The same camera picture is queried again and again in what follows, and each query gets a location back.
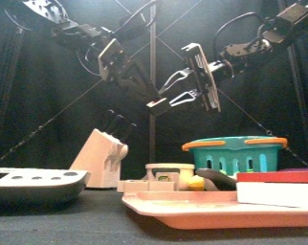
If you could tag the cream toy pot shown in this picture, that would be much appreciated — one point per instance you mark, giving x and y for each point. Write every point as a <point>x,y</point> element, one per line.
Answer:
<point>182,173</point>

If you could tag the green sushi piece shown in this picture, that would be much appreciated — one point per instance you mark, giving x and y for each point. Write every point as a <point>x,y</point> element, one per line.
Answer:
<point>163,177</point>

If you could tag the white toy sushi block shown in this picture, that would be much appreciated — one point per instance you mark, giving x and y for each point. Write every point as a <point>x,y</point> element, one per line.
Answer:
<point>162,186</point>
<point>135,186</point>

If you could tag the yellow toy food piece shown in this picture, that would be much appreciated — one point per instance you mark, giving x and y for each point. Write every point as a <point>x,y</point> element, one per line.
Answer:
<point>196,183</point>

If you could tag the white toy knife block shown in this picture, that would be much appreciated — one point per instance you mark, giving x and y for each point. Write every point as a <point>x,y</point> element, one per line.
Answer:
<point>100,159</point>

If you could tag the black toy utensil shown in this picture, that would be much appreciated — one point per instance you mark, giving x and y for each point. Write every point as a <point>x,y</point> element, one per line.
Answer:
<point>220,180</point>

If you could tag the pink plastic tray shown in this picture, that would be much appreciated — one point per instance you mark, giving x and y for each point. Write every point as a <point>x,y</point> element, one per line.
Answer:
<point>194,210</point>

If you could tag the purple toy item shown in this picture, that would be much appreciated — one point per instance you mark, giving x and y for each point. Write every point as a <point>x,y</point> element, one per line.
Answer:
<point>300,170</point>

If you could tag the red and white box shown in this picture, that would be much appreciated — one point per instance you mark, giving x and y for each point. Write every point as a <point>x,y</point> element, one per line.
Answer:
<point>279,189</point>

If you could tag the grey toy kitchen scale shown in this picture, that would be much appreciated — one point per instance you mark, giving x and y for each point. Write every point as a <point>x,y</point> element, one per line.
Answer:
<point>36,186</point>

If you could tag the vertical metal frame pole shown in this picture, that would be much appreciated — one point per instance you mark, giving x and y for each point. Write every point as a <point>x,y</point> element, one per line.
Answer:
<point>152,134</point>

